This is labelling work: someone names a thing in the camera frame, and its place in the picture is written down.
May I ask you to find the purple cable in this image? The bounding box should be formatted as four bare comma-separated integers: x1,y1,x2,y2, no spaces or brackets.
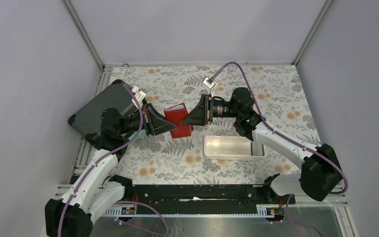
209,62,349,237
57,83,170,237

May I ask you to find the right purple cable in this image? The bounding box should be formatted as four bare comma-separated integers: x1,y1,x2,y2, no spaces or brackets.
209,62,349,237

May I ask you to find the black hard case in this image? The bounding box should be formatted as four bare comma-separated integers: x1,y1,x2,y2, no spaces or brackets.
68,79,137,142

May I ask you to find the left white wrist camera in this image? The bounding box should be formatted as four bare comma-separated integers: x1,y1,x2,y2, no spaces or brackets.
132,86,146,107

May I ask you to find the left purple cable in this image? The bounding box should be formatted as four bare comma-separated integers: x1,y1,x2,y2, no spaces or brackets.
57,83,170,237

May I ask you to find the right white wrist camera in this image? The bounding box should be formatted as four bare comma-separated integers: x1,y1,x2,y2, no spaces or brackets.
203,77,217,97

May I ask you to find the white plastic tray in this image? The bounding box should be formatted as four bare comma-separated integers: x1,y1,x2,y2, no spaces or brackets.
203,135,266,161

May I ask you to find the floral table mat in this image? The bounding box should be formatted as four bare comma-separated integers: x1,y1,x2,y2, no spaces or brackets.
110,65,321,184

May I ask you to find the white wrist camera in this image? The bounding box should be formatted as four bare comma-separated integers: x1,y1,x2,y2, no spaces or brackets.
132,86,146,107
203,77,217,97

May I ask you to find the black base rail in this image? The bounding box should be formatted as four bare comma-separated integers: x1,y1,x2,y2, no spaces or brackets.
94,184,344,219

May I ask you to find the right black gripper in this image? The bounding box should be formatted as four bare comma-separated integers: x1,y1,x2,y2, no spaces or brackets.
182,94,241,126

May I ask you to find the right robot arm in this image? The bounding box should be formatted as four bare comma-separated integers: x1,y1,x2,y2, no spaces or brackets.
182,87,343,203

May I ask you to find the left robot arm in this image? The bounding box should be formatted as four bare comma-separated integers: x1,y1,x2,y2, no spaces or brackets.
44,103,176,237

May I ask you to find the red card holder wallet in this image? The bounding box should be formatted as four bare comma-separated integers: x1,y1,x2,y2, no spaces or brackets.
164,103,193,139

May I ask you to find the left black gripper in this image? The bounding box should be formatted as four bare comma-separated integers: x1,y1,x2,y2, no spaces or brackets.
118,103,177,136

